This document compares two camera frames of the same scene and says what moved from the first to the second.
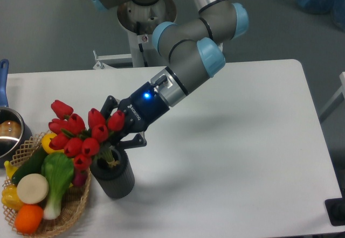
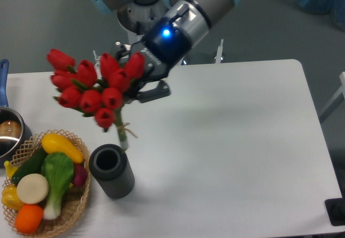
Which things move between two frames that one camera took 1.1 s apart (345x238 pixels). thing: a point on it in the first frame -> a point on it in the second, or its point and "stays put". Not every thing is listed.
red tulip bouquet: (79, 142) -> (79, 86)
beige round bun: (32, 188) stays put
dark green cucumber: (32, 165) stays put
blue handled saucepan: (14, 134) stays put
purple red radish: (80, 176) stays put
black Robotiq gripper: (142, 109) -> (163, 47)
